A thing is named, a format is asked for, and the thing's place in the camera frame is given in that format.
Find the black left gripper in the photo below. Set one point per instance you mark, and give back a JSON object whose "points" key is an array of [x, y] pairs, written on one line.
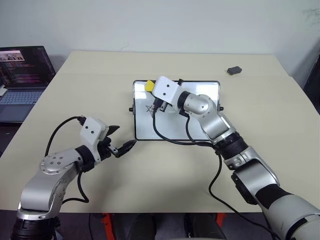
{"points": [[105, 148]]}

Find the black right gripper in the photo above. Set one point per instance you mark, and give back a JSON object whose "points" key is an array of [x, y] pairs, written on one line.
{"points": [[160, 105]]}

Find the yellow whiteboard eraser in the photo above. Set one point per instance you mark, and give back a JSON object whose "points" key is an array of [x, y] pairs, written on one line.
{"points": [[150, 86]]}

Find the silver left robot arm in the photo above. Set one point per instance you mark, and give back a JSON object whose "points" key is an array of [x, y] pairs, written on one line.
{"points": [[47, 185]]}

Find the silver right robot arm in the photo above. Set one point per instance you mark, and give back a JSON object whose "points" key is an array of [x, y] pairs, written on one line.
{"points": [[252, 172]]}

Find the small black-framed whiteboard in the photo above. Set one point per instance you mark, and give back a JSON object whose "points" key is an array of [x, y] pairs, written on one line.
{"points": [[172, 125]]}

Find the small black box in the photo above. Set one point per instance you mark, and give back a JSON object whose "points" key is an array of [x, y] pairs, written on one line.
{"points": [[234, 70]]}

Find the dark side desk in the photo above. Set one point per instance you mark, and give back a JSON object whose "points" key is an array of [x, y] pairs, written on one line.
{"points": [[10, 130]]}

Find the open laptop computer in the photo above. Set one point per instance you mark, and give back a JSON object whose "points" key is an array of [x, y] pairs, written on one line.
{"points": [[21, 82]]}

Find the dark rounded shape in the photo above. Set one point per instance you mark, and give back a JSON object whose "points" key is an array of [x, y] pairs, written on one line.
{"points": [[203, 227]]}

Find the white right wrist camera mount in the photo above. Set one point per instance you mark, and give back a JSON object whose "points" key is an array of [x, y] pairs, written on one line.
{"points": [[165, 90]]}

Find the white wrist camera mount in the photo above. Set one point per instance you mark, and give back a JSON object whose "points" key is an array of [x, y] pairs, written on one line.
{"points": [[165, 90], [91, 132]]}

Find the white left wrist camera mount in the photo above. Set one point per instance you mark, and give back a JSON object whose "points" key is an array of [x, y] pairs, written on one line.
{"points": [[91, 132]]}

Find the orange table frame leg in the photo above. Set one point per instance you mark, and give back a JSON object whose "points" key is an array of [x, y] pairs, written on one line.
{"points": [[220, 219], [107, 226]]}

